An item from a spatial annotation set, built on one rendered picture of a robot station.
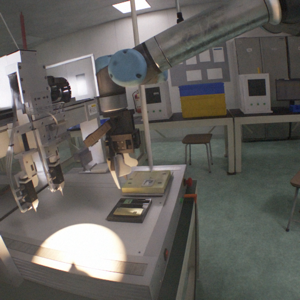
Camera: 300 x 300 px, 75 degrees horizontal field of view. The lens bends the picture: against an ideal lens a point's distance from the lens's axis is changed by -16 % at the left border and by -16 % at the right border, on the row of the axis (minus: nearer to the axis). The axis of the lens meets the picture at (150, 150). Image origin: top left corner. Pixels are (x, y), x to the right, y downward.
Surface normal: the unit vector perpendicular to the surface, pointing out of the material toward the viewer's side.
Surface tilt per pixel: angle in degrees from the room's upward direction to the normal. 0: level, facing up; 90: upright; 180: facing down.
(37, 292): 0
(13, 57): 90
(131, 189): 90
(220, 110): 90
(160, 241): 0
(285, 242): 0
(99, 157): 90
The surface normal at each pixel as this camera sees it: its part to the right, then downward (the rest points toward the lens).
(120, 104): 0.53, 0.18
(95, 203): -0.13, -0.95
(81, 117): 0.96, -0.05
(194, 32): -0.16, 0.37
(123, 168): -0.26, 0.15
